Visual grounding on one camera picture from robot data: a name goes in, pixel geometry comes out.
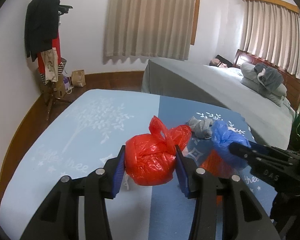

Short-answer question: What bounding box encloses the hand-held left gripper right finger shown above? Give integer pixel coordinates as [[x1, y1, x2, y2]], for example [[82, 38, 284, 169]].
[[175, 146, 277, 240]]

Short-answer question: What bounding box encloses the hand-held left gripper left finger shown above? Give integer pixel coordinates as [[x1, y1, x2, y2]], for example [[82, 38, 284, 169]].
[[20, 145, 127, 240]]

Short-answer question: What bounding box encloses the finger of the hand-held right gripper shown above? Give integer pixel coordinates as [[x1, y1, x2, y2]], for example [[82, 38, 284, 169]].
[[229, 141, 300, 168], [247, 141, 300, 157]]

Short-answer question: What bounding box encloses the blue plastic bag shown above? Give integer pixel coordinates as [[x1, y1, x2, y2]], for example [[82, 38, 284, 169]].
[[211, 120, 252, 168]]

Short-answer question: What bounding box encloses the orange foam net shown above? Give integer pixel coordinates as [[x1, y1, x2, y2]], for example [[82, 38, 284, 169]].
[[199, 150, 238, 179]]

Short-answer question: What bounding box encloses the red plastic bag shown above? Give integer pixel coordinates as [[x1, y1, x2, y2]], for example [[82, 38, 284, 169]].
[[125, 116, 192, 186]]

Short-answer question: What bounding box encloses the wooden headboard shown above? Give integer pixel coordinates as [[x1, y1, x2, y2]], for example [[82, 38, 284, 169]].
[[234, 49, 300, 110]]

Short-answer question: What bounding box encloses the blue tree print tablecloth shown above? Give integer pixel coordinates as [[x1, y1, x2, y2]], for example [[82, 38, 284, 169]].
[[0, 89, 278, 240]]

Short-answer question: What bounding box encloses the dark grey garment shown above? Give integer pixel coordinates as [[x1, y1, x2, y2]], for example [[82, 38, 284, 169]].
[[254, 62, 284, 90]]

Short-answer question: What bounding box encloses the folded grey duvet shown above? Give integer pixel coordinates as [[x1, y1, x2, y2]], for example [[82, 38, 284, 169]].
[[240, 62, 290, 107]]

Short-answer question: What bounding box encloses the bed with grey sheet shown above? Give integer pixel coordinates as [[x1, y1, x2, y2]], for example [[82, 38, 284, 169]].
[[141, 59, 297, 150]]

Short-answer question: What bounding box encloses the pink bundle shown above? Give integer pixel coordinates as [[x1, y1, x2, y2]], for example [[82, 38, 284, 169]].
[[209, 58, 228, 69]]

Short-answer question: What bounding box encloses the black bag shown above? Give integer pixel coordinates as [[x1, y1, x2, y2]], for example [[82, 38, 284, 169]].
[[215, 54, 233, 67]]

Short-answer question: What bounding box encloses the wooden coat rack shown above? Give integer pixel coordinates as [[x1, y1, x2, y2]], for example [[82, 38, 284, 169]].
[[40, 0, 73, 122]]

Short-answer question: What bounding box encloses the cardboard box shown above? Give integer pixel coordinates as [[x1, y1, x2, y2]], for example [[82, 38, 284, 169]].
[[41, 80, 65, 100]]

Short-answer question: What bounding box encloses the brown paper bag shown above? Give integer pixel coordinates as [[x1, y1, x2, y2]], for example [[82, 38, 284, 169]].
[[71, 69, 86, 87]]

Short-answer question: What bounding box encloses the purple bag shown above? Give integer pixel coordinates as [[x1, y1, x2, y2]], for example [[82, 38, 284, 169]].
[[62, 75, 74, 93]]

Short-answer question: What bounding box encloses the narrow beige curtain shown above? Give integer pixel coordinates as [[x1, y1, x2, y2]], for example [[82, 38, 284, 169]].
[[240, 0, 300, 75]]

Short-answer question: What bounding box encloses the striped bag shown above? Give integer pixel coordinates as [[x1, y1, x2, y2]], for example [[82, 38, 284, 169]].
[[39, 57, 67, 85]]

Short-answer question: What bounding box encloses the cream tote bag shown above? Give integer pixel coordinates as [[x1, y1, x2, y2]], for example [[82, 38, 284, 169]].
[[41, 49, 59, 83]]

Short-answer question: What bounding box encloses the red garment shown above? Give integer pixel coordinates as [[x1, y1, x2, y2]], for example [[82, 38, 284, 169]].
[[37, 37, 60, 75]]

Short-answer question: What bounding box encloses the wooden curtain pelmet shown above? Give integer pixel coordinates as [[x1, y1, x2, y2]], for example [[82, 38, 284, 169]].
[[241, 0, 300, 18]]

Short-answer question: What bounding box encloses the wide beige curtain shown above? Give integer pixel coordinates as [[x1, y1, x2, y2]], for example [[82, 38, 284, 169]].
[[104, 0, 197, 61]]

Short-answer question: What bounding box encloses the black coat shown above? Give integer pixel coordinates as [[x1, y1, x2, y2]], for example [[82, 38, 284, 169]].
[[24, 0, 61, 62]]

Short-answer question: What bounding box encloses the wooden window frame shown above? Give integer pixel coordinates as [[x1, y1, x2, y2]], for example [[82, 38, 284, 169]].
[[190, 0, 202, 46]]

